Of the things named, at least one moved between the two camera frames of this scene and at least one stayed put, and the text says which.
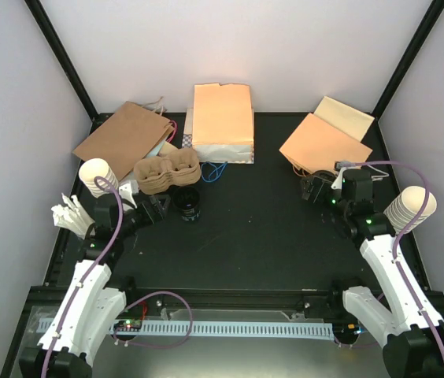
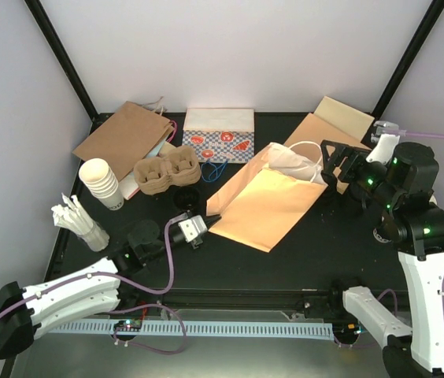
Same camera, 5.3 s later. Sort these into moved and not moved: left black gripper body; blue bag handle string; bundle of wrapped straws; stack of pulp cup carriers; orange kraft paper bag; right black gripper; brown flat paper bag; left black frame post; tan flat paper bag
Moved: right black gripper; orange kraft paper bag; left black gripper body
Not moved: bundle of wrapped straws; stack of pulp cup carriers; tan flat paper bag; blue bag handle string; left black frame post; brown flat paper bag
